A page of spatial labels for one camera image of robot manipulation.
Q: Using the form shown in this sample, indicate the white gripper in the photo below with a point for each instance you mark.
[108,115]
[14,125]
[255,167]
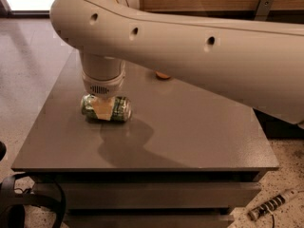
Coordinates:
[104,86]

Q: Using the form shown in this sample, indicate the green soda can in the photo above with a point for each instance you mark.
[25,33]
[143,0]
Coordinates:
[121,110]

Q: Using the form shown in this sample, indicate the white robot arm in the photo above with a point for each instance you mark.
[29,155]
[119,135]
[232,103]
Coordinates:
[259,64]

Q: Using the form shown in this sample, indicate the orange fruit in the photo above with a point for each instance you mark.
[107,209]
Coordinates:
[162,76]

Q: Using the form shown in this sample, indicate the grey drawer cabinet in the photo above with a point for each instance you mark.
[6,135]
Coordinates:
[185,159]

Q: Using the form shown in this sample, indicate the black round object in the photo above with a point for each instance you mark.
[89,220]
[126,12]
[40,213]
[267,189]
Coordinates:
[3,150]

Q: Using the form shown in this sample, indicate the right metal bracket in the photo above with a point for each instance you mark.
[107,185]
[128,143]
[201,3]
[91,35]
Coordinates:
[263,9]

